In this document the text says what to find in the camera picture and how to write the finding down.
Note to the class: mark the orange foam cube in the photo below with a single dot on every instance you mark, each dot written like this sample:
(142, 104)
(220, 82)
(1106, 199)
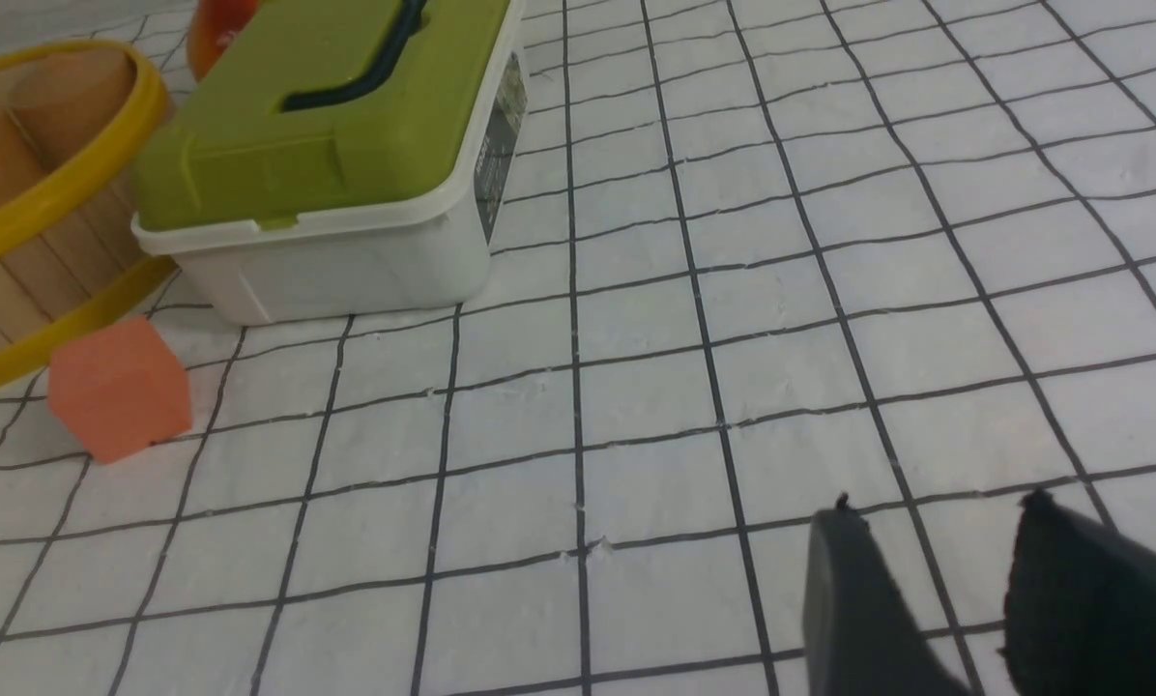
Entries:
(119, 390)

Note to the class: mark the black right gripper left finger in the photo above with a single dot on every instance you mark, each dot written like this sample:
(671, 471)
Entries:
(859, 636)

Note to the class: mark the bamboo steamer basket yellow rim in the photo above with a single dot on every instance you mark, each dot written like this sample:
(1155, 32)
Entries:
(73, 117)

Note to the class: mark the white black grid tablecloth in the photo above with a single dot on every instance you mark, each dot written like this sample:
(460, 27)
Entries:
(754, 255)

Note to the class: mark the orange red toy pear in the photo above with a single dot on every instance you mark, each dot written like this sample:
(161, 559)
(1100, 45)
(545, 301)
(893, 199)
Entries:
(214, 25)

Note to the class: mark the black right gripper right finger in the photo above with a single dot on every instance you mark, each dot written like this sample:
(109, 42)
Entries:
(1080, 608)

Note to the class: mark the white box with green lid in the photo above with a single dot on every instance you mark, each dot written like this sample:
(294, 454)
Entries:
(341, 157)

